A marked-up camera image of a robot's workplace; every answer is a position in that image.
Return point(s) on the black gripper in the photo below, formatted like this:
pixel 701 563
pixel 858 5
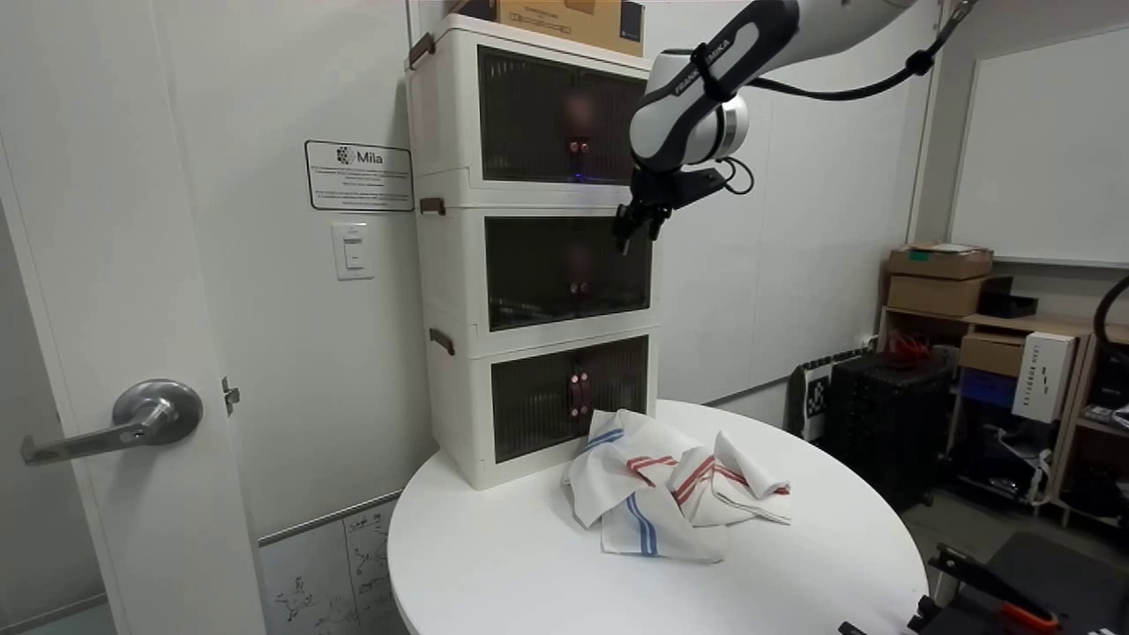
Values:
pixel 654 196

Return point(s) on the smoked translucent cabinet door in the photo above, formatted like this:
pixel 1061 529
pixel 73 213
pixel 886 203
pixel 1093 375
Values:
pixel 600 275

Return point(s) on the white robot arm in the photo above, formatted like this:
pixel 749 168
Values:
pixel 692 114

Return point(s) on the white stacked storage cabinet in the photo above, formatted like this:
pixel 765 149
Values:
pixel 518 138

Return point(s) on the cardboard box atop cabinet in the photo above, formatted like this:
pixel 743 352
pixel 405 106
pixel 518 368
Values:
pixel 594 21

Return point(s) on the black cabinet on floor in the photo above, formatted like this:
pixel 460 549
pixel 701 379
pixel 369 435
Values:
pixel 889 426

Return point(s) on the white door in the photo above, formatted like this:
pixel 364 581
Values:
pixel 104 230

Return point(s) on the white striped dish towel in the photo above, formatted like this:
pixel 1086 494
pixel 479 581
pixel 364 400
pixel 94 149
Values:
pixel 652 490

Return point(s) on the cardboard box on shelf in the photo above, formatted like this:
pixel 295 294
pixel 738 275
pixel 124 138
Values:
pixel 942 282

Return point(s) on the white whiteboard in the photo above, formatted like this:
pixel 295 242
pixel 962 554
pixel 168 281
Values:
pixel 1047 154

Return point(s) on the white product box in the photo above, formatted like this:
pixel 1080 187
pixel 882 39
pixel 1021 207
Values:
pixel 1041 375

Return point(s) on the wooden shelf unit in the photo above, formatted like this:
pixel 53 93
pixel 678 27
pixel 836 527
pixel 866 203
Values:
pixel 1016 426

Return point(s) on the black red tool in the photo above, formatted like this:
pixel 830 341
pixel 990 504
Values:
pixel 967 589

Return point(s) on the white light switch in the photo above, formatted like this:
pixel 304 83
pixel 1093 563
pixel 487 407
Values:
pixel 355 253

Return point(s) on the white wall sign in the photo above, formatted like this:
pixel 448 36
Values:
pixel 359 178

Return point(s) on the silver door lever handle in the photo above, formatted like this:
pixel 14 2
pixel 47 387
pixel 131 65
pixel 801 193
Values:
pixel 155 412

